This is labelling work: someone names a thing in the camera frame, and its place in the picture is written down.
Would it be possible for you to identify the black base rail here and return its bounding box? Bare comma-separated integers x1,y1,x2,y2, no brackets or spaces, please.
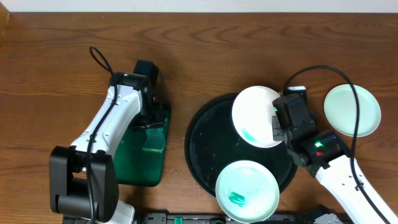
131,213,343,224

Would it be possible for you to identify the white plate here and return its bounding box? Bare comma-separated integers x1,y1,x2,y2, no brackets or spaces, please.
231,86,281,148

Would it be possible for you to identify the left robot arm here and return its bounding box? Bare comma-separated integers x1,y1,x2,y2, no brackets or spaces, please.
49,72,170,223

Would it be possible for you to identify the green rectangular tray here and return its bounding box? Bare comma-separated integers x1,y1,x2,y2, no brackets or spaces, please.
114,110,171,187

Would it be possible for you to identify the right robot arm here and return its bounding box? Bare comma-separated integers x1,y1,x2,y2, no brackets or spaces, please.
272,94,397,223

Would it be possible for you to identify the black round tray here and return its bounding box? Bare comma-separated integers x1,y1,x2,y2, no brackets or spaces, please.
185,94,298,197

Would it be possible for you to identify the mint green plate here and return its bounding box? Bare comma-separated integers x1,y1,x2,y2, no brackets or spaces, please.
323,84,381,137
215,161,280,223

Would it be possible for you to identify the green yellow sponge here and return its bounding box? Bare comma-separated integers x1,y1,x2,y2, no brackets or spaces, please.
142,128,166,153

